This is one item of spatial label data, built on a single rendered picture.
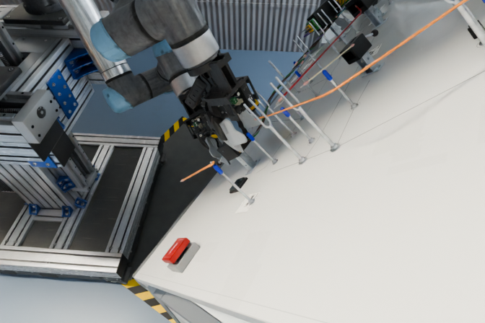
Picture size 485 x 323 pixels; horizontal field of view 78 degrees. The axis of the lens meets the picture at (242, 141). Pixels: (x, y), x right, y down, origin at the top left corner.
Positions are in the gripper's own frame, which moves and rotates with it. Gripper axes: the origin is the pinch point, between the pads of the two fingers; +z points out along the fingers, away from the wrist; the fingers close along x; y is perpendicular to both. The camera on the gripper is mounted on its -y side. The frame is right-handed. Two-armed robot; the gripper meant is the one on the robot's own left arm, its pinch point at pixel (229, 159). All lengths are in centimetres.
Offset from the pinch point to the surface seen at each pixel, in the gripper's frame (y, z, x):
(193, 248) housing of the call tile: 25.3, 11.2, -6.8
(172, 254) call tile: 27.4, 10.0, -10.1
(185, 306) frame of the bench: 6.1, 28.8, -27.3
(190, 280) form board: 32.8, 14.0, -5.8
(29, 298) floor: -45, 16, -141
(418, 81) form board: 30.4, 2.1, 38.3
